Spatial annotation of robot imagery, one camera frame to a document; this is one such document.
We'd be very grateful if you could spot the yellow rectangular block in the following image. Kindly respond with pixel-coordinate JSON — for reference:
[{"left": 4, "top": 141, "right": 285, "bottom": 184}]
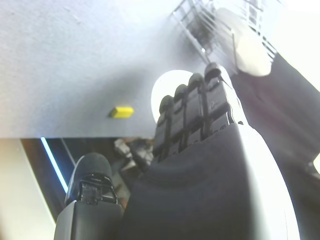
[{"left": 108, "top": 106, "right": 135, "bottom": 119}]

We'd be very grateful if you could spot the white robot torso column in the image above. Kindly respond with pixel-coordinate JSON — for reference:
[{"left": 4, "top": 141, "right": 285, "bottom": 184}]
[{"left": 0, "top": 138, "right": 57, "bottom": 240}]

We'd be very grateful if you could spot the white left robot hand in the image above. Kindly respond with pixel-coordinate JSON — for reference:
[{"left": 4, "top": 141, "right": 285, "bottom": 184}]
[{"left": 53, "top": 62, "right": 298, "bottom": 240}]

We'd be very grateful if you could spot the blue light strip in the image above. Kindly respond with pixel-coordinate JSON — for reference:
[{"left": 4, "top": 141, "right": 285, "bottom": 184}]
[{"left": 40, "top": 136, "right": 70, "bottom": 193}]

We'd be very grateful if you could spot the silver wire dish rack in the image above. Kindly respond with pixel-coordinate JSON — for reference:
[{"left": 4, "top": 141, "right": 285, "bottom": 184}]
[{"left": 171, "top": 0, "right": 280, "bottom": 76}]

